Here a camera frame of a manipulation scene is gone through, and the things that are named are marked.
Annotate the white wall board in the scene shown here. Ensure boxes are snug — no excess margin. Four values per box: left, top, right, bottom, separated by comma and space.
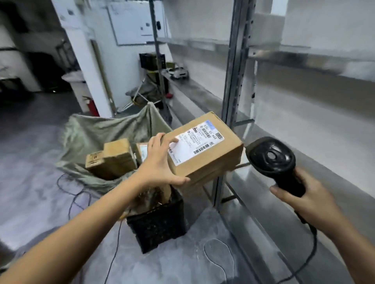
107, 1, 165, 46

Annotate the black scanner cable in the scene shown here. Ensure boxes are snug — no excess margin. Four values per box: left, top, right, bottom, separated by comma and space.
275, 222, 318, 284

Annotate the person's left hand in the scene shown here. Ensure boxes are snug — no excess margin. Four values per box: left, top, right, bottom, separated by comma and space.
133, 132, 191, 193

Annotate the dark red floor cable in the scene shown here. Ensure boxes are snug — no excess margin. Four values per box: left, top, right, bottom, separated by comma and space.
56, 173, 92, 220

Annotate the yellow wooden stand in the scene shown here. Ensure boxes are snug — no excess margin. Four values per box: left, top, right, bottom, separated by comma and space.
146, 69, 170, 94

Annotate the thin white wire loop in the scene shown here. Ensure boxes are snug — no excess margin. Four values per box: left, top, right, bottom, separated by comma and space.
203, 238, 236, 284

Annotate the cardboard parcel red white tape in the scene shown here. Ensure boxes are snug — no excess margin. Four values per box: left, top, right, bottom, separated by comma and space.
135, 142, 150, 165

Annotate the white VR headset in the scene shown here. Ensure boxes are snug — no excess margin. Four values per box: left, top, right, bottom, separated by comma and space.
167, 66, 189, 80

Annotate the person's left forearm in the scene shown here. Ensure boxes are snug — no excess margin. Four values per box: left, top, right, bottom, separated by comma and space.
0, 174, 144, 284

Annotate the thin dark red cable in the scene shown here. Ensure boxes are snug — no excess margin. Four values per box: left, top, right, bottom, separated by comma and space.
104, 218, 123, 284

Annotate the large taped cardboard box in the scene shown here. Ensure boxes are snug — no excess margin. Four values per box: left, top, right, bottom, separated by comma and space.
102, 138, 138, 179

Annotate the black square logo cardboard box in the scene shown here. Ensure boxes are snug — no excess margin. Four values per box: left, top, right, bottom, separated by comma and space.
85, 151, 105, 171

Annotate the person's right hand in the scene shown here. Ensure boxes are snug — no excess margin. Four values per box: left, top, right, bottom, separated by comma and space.
269, 167, 343, 233

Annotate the black plastic crate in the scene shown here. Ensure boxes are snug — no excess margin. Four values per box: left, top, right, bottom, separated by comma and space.
139, 52, 159, 71
126, 187, 188, 254

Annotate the metal shelving rack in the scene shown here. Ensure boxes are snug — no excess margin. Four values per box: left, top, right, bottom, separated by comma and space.
148, 0, 375, 284

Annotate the black barcode scanner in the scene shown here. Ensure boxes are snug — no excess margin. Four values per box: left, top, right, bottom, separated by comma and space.
245, 137, 308, 224

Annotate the blue header label cardboard box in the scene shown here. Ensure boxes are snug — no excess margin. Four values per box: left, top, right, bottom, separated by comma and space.
160, 111, 244, 188

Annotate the red fire extinguisher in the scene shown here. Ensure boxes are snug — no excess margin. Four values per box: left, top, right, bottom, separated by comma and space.
83, 96, 100, 117

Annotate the white metal folding frame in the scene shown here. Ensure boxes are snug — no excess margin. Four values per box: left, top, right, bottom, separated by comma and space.
117, 77, 164, 113

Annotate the long wooden batten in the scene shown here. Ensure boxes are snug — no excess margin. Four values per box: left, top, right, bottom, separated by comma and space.
90, 39, 117, 113

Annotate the person's right forearm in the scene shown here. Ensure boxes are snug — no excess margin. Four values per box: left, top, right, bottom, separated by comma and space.
319, 213, 375, 284

